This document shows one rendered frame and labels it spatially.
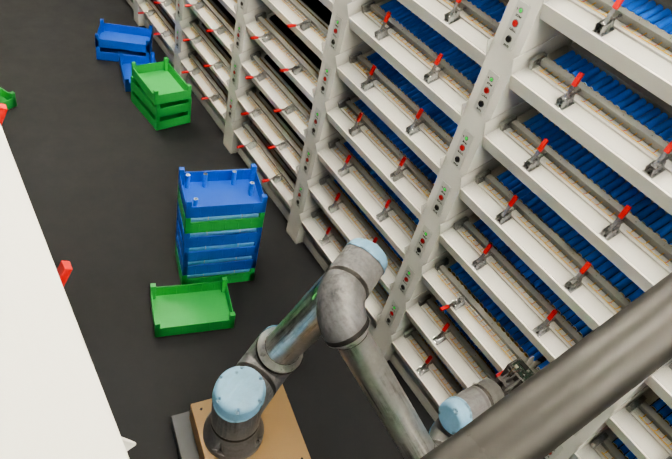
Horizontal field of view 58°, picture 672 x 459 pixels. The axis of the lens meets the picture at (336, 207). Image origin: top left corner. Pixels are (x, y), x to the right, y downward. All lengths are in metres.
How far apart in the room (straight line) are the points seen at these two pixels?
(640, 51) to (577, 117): 0.21
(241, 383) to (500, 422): 1.64
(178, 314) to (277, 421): 0.65
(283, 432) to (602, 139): 1.30
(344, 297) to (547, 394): 1.16
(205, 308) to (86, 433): 2.23
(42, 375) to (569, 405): 0.24
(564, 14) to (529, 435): 1.38
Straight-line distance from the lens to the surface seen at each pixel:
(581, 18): 1.56
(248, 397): 1.84
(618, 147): 1.54
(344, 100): 2.36
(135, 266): 2.68
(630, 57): 1.48
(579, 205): 1.64
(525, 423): 0.24
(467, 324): 2.03
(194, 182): 2.45
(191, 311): 2.53
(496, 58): 1.70
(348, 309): 1.39
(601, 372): 0.25
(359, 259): 1.45
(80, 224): 2.87
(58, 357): 0.34
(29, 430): 0.32
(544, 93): 1.63
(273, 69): 2.89
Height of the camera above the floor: 2.01
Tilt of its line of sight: 41 degrees down
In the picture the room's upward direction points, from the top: 16 degrees clockwise
